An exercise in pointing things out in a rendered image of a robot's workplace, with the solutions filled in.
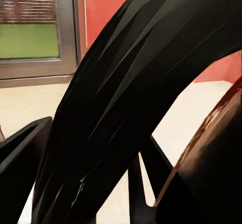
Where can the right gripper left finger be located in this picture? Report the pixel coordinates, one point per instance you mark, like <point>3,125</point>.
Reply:
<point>20,155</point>

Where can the fixed window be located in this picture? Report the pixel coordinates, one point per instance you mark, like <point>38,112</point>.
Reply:
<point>39,42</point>

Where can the electric kettle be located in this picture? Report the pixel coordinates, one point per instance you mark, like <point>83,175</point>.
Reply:
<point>144,57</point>

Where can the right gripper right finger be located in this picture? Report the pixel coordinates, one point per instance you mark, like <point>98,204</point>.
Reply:
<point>176,204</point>

